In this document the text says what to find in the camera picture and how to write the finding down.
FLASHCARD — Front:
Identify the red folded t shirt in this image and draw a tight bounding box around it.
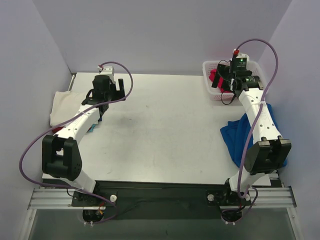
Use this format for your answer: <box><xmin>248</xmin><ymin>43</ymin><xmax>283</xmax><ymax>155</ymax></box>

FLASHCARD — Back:
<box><xmin>51</xmin><ymin>126</ymin><xmax>64</xmax><ymax>134</ymax></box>

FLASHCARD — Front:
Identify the aluminium mounting rail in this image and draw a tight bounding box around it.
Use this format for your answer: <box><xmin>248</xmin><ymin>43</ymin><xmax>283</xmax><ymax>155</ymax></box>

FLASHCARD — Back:
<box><xmin>28</xmin><ymin>188</ymin><xmax>297</xmax><ymax>210</ymax></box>

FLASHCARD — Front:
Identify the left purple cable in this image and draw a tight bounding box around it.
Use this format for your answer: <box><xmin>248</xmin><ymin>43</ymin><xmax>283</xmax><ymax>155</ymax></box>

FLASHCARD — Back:
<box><xmin>18</xmin><ymin>61</ymin><xmax>134</xmax><ymax>224</ymax></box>

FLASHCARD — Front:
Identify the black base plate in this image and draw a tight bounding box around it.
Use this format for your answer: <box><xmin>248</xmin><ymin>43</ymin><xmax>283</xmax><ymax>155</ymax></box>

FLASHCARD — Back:
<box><xmin>71</xmin><ymin>181</ymin><xmax>251</xmax><ymax>222</ymax></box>

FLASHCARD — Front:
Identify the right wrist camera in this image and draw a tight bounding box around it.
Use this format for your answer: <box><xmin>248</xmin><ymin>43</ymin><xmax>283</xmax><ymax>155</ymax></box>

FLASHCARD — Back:
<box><xmin>230</xmin><ymin>49</ymin><xmax>250</xmax><ymax>73</ymax></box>

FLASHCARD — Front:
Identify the teal folded t shirt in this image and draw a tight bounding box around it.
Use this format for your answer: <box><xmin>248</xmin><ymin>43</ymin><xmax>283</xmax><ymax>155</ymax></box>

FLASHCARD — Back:
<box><xmin>87</xmin><ymin>122</ymin><xmax>98</xmax><ymax>133</ymax></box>

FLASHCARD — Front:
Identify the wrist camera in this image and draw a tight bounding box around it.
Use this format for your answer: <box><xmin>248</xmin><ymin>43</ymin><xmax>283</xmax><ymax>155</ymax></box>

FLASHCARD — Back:
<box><xmin>230</xmin><ymin>49</ymin><xmax>250</xmax><ymax>73</ymax></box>
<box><xmin>97</xmin><ymin>65</ymin><xmax>115</xmax><ymax>83</ymax></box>

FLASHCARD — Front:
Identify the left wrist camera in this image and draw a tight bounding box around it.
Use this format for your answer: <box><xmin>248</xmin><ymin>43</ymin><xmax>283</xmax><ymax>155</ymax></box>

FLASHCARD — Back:
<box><xmin>97</xmin><ymin>65</ymin><xmax>115</xmax><ymax>83</ymax></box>

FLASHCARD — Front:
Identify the red t shirt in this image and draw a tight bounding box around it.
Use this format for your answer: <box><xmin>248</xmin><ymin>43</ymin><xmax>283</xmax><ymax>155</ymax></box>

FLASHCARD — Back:
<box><xmin>209</xmin><ymin>69</ymin><xmax>232</xmax><ymax>93</ymax></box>
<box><xmin>51</xmin><ymin>126</ymin><xmax>64</xmax><ymax>134</ymax></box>

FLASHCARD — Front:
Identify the white perforated plastic basket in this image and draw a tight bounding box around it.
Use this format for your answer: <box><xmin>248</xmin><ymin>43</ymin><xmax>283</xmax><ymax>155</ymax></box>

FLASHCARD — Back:
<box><xmin>202</xmin><ymin>60</ymin><xmax>267</xmax><ymax>102</ymax></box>

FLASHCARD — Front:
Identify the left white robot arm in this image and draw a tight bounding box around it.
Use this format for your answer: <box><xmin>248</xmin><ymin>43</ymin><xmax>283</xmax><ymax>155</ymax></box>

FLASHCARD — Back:
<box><xmin>42</xmin><ymin>74</ymin><xmax>125</xmax><ymax>206</ymax></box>

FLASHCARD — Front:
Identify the blue t shirt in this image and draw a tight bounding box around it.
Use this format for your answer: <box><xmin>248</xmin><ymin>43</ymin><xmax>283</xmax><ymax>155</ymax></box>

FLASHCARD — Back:
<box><xmin>219</xmin><ymin>102</ymin><xmax>288</xmax><ymax>169</ymax></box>

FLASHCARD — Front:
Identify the cream folded t shirt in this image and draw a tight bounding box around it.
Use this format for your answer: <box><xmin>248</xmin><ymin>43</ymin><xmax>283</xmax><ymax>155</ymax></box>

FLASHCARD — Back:
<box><xmin>50</xmin><ymin>91</ymin><xmax>87</xmax><ymax>127</ymax></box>

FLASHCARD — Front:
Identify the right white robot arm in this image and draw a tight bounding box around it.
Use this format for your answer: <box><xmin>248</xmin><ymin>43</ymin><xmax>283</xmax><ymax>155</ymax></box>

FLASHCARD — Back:
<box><xmin>212</xmin><ymin>57</ymin><xmax>292</xmax><ymax>204</ymax></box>

